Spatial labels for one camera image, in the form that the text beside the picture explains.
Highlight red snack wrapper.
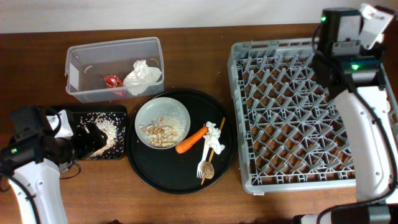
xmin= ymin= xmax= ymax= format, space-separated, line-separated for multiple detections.
xmin=103 ymin=75 xmax=125 ymax=96

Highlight white tissue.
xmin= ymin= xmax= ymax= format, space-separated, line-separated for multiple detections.
xmin=123 ymin=60 xmax=162 ymax=95

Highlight grey dishwasher rack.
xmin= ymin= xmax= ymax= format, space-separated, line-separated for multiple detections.
xmin=227 ymin=37 xmax=398 ymax=195

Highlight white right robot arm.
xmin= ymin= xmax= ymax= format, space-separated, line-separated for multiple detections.
xmin=294 ymin=3 xmax=397 ymax=223

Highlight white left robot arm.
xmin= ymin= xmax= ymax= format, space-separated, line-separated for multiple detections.
xmin=1 ymin=124 xmax=107 ymax=223

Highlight clear plastic waste bin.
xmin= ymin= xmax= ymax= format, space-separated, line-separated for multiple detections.
xmin=65 ymin=37 xmax=165 ymax=103

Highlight spilled rice pile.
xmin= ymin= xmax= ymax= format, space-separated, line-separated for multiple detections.
xmin=78 ymin=112 xmax=126 ymax=160

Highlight black rectangular tray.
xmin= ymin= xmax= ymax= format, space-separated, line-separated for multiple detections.
xmin=55 ymin=105 xmax=128 ymax=160

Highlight grey plate with food scraps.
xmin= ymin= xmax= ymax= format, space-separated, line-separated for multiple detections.
xmin=134 ymin=97 xmax=190 ymax=149

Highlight round black serving tray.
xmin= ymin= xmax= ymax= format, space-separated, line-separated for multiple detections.
xmin=125 ymin=89 xmax=237 ymax=194

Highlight orange carrot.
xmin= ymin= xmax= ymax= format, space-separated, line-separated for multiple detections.
xmin=175 ymin=126 xmax=208 ymax=154

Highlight white plastic fork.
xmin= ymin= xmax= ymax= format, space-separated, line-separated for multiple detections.
xmin=197 ymin=139 xmax=210 ymax=179

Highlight brown cookie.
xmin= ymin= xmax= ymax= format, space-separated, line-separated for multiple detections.
xmin=201 ymin=161 xmax=215 ymax=179

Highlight crumpled white napkin on tray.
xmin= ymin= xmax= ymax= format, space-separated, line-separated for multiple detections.
xmin=203 ymin=121 xmax=225 ymax=155

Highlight wooden chopstick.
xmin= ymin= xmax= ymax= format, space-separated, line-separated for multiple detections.
xmin=201 ymin=118 xmax=226 ymax=185

